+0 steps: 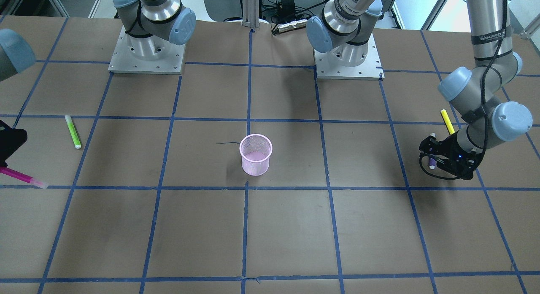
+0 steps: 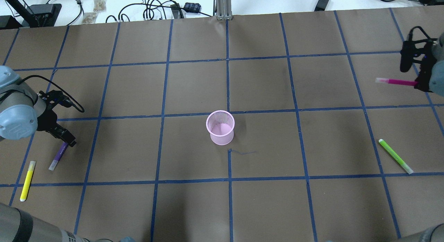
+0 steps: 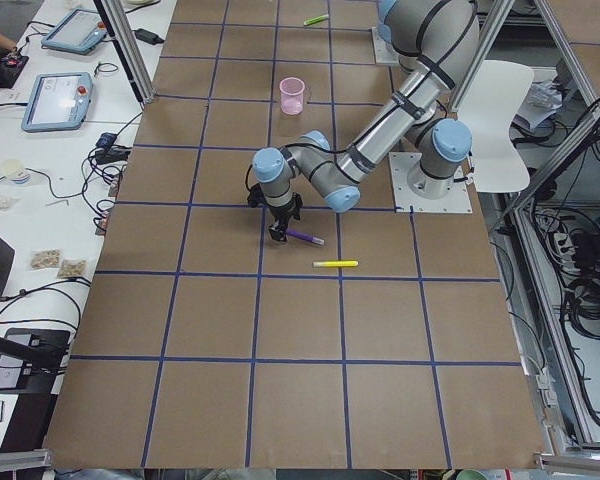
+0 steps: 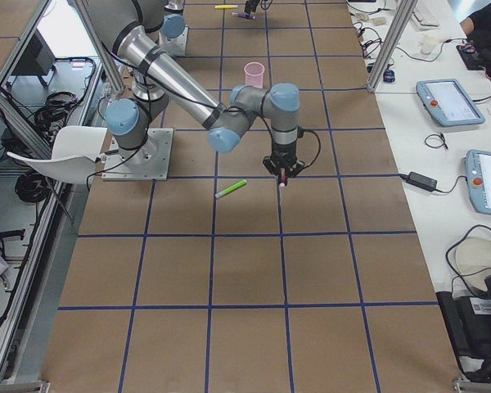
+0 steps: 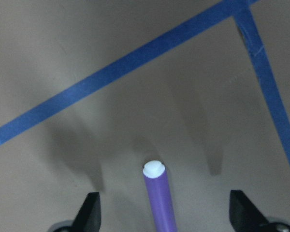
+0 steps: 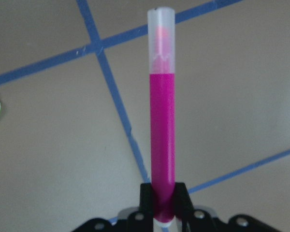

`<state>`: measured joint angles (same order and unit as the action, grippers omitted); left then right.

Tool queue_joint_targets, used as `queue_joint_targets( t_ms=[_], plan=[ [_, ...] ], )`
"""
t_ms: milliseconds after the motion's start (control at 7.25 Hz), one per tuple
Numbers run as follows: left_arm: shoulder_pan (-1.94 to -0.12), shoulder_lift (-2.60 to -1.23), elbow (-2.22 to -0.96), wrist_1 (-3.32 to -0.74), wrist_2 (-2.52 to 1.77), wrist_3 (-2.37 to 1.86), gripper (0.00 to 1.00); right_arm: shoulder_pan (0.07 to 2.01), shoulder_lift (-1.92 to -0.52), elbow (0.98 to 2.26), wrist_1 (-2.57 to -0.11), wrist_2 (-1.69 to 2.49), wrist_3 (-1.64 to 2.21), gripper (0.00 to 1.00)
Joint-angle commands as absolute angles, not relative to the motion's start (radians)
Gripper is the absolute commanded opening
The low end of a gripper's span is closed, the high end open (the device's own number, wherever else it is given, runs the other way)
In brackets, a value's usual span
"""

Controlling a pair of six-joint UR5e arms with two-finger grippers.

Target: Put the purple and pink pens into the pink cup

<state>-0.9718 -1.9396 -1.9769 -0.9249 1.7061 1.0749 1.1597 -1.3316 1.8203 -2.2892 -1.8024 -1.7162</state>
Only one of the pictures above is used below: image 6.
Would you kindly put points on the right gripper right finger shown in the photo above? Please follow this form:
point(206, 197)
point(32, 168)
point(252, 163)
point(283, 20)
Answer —
point(182, 204)

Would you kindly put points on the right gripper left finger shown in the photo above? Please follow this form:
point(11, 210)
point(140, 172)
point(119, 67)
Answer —
point(147, 196)

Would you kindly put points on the pink pen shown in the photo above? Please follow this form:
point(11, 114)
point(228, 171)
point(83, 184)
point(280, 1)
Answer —
point(161, 47)

